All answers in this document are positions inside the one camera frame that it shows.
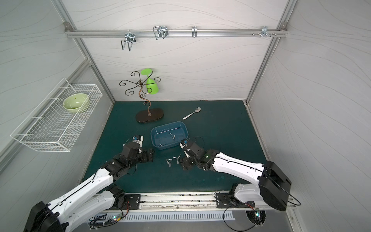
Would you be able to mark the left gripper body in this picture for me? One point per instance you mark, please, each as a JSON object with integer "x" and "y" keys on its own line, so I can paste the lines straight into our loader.
{"x": 147, "y": 155}

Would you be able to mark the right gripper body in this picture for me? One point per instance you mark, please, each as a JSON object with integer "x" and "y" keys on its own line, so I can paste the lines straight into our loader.
{"x": 185, "y": 162}

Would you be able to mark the blue plastic storage box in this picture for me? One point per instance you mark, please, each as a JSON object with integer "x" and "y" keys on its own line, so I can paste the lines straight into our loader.
{"x": 160, "y": 135}

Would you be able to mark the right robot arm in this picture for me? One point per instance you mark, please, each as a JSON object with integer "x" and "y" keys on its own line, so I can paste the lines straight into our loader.
{"x": 267, "y": 182}

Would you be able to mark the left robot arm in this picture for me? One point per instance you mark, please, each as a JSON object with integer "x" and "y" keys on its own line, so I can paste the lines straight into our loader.
{"x": 42, "y": 219}

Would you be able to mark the brown metal cup stand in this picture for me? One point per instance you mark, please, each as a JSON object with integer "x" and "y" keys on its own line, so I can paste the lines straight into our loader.
{"x": 148, "y": 115}

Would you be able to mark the green plastic goblet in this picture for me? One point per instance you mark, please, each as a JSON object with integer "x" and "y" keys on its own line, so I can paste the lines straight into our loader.
{"x": 151, "y": 83}

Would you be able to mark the light green bowl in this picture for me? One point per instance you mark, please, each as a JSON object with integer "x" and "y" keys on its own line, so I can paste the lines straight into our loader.
{"x": 77, "y": 103}

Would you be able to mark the metal double hook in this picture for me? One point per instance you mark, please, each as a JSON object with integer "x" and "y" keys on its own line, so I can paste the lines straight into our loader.
{"x": 128, "y": 41}

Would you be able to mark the metal loop hook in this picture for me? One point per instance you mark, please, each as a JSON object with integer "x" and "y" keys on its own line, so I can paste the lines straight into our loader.
{"x": 160, "y": 32}

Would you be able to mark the small metal hook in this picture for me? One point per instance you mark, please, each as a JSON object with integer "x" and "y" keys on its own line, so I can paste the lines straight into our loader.
{"x": 194, "y": 31}

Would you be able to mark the metal pronged hook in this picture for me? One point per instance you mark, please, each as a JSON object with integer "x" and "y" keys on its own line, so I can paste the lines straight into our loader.
{"x": 264, "y": 33}

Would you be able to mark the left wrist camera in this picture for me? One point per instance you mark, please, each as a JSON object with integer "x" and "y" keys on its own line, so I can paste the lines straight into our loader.
{"x": 138, "y": 139}

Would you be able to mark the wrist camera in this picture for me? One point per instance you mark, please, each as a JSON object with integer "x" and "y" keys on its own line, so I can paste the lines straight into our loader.
{"x": 183, "y": 145}
{"x": 138, "y": 139}

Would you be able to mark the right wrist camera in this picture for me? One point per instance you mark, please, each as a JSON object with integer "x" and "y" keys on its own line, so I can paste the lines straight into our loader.
{"x": 183, "y": 145}

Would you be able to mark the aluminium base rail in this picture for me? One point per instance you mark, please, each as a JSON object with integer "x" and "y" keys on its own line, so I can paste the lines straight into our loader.
{"x": 176, "y": 200}

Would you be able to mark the metal spoon white handle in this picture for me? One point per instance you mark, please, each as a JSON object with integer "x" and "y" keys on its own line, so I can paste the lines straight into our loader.
{"x": 197, "y": 110}

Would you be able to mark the white wire basket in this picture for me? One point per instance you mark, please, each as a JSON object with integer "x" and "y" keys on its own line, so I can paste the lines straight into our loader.
{"x": 49, "y": 127}

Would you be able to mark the aluminium top rail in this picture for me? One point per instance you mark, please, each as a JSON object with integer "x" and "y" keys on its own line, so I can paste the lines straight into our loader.
{"x": 172, "y": 33}

